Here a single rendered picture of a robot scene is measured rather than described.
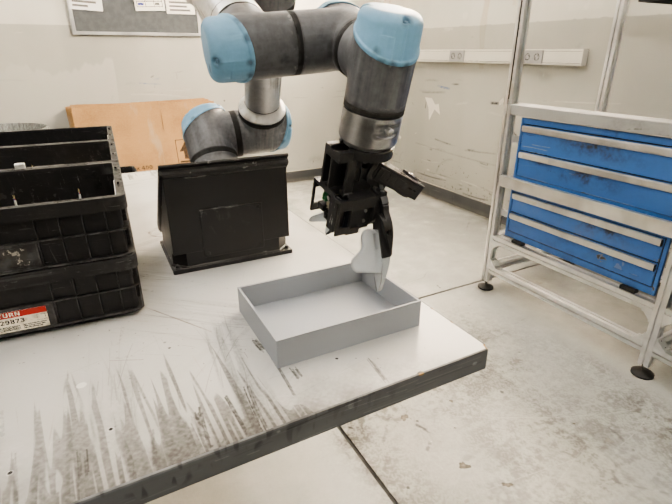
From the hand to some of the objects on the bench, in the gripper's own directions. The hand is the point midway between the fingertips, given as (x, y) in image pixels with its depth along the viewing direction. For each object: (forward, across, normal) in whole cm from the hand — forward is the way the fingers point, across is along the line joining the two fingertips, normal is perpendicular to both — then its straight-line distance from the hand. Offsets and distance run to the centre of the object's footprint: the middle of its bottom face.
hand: (354, 260), depth 73 cm
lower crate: (+27, -40, -45) cm, 66 cm away
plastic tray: (+18, -5, +1) cm, 18 cm away
